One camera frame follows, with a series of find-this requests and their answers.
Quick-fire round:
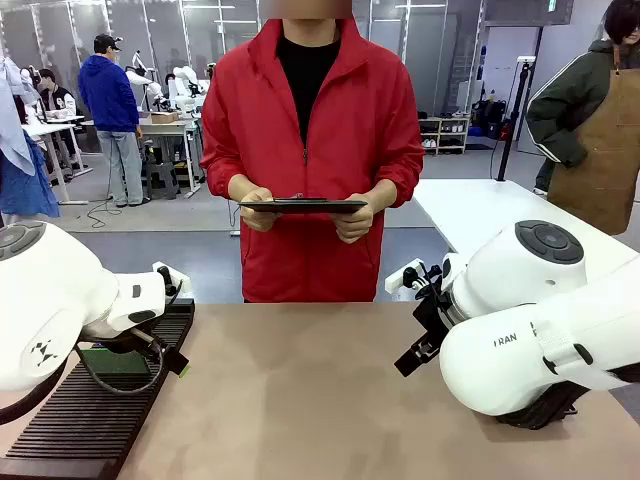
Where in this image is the person's right hand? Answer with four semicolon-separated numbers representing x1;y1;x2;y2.
238;185;282;233

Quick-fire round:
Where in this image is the black left arm hose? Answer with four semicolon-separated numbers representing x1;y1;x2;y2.
0;367;69;426

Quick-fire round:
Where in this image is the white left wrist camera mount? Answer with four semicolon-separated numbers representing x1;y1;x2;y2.
151;260;194;297

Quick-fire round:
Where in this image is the black stand with white top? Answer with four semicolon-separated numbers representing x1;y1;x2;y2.
495;55;538;183

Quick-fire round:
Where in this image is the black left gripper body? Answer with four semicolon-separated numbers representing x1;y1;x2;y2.
79;328;164;358

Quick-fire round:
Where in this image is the green PCB board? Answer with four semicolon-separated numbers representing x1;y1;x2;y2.
79;348;153;378

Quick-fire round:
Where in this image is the black clipboard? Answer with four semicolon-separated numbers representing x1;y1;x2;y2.
238;197;369;217

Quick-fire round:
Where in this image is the black arm hose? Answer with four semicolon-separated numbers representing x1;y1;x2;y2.
0;367;69;426
494;363;640;431

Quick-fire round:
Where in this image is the black step stool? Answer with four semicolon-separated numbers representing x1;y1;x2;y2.
144;160;182;202

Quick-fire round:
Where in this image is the white workbench with box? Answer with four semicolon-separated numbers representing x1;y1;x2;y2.
82;117;205;199

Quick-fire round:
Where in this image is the black cable on floor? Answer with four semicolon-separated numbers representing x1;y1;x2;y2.
86;196;125;230

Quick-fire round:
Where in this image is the black right arm hose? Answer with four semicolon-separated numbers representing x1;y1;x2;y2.
494;363;640;431

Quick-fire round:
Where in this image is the person's left hand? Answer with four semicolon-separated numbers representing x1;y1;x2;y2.
333;198;377;245

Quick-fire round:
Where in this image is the black equipment case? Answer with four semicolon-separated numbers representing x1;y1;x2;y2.
471;98;509;140

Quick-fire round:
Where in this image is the man in blue hoodie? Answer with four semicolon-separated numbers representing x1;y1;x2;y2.
78;33;152;209

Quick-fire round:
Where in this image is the person in red jacket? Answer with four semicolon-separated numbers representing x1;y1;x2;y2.
199;17;425;304

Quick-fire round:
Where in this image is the seated person in black jacket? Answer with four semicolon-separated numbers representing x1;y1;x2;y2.
37;68;84;171

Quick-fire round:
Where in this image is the dark wall monitor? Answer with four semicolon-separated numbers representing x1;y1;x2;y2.
483;0;574;27

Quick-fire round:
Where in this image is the black slotted PCB rack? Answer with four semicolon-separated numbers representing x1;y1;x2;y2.
0;297;196;480

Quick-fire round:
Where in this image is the person in blue shirt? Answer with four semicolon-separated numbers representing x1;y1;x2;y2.
0;56;62;227

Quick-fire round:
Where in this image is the thin black left gripper cable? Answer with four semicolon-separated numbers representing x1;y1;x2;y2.
74;327;169;396

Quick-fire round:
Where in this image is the person in brown apron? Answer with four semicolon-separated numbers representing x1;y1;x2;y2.
525;0;640;236

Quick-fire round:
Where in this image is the wooden shoe shelf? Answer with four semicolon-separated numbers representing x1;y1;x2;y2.
418;115;472;157

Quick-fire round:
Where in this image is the person's right forearm red sleeve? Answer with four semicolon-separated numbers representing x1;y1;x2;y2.
200;144;262;201

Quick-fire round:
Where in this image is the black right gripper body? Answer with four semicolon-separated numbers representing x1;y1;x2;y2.
412;286;454;347

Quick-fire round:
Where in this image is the white desk with metal legs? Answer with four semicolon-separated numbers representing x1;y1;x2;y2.
21;114;94;207

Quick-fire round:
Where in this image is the person's left forearm red sleeve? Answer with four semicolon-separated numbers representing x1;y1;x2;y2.
367;144;425;209

